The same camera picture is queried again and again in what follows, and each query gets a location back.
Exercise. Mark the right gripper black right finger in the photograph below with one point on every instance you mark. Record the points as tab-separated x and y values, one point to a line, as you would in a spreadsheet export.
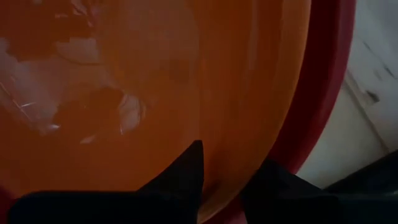
286	199

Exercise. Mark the orange plastic bowl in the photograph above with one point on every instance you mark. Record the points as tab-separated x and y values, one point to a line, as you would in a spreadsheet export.
155	77

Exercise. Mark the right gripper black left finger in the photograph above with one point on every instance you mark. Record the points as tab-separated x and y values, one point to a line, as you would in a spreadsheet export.
174	199

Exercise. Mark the large red plastic bowl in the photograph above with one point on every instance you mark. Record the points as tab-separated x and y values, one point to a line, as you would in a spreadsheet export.
320	77

